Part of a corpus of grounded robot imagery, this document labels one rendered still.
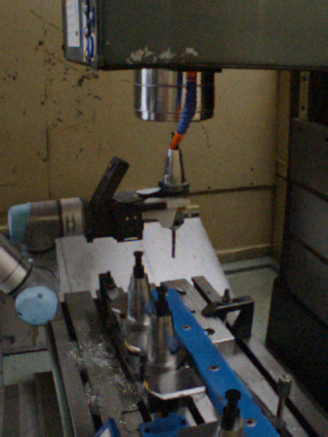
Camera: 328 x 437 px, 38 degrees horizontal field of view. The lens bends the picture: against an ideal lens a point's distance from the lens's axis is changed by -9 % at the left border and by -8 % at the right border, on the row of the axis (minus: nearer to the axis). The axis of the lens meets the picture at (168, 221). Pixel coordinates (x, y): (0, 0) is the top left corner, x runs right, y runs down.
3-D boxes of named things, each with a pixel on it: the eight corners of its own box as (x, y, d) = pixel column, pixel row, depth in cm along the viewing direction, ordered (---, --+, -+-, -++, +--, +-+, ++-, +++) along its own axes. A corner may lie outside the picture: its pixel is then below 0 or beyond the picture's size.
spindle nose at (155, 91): (228, 121, 95) (229, 60, 90) (148, 125, 89) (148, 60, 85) (194, 109, 109) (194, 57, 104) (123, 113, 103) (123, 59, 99)
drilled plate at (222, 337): (135, 374, 105) (134, 356, 104) (106, 310, 131) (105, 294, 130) (232, 354, 112) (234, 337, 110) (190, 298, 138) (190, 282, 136)
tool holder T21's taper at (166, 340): (184, 357, 65) (185, 315, 63) (154, 366, 63) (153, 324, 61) (168, 341, 69) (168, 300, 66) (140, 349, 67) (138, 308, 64)
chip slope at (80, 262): (3, 387, 146) (-11, 317, 136) (1, 290, 205) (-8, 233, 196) (263, 342, 171) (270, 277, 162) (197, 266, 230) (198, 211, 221)
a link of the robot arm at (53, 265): (23, 308, 96) (16, 258, 92) (28, 283, 106) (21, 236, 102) (61, 307, 97) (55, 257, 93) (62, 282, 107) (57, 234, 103)
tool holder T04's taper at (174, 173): (188, 182, 102) (188, 150, 100) (167, 185, 101) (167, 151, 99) (180, 177, 106) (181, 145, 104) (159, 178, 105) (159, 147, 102)
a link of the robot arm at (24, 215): (11, 238, 101) (7, 200, 98) (61, 232, 104) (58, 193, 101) (12, 254, 94) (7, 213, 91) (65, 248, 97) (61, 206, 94)
